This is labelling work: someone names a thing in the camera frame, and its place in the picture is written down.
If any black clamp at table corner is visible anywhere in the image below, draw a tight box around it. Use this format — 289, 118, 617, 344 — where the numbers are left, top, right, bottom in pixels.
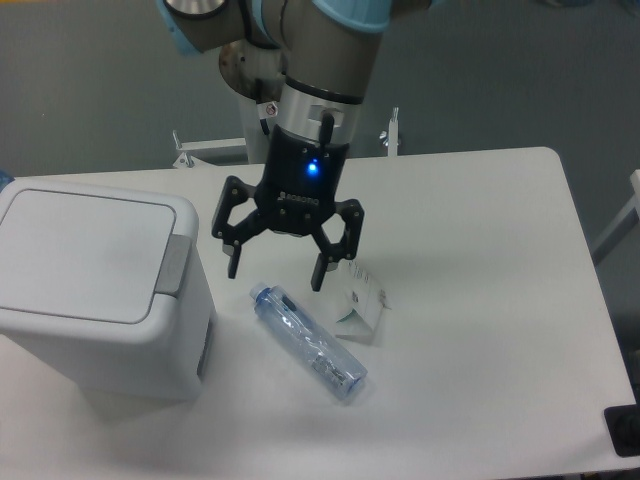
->
604, 404, 639, 458

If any clear blue plastic bottle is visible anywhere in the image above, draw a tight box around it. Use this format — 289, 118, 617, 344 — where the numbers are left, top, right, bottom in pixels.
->
250, 283, 368, 401

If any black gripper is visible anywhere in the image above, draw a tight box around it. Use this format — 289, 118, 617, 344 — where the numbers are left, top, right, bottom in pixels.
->
210, 124, 366, 293

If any white push-lid trash can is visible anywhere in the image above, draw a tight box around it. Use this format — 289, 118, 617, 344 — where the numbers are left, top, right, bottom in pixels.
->
1, 179, 215, 400

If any white metal base frame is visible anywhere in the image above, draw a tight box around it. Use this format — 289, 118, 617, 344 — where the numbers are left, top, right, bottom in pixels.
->
172, 106, 402, 169

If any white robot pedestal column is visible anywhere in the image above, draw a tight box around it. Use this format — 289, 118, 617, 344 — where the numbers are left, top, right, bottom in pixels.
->
219, 40, 287, 164

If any crumpled white milk carton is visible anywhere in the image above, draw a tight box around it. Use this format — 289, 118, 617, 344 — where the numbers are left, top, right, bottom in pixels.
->
334, 260, 390, 344

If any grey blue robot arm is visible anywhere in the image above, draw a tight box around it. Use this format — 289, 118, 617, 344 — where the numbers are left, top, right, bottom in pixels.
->
157, 1, 429, 290

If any white frame at right edge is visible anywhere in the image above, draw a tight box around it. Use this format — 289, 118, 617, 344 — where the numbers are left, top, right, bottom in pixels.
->
591, 169, 639, 266

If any blue object at left edge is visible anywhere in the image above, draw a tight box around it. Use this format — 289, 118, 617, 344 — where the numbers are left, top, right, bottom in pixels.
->
0, 170, 14, 191

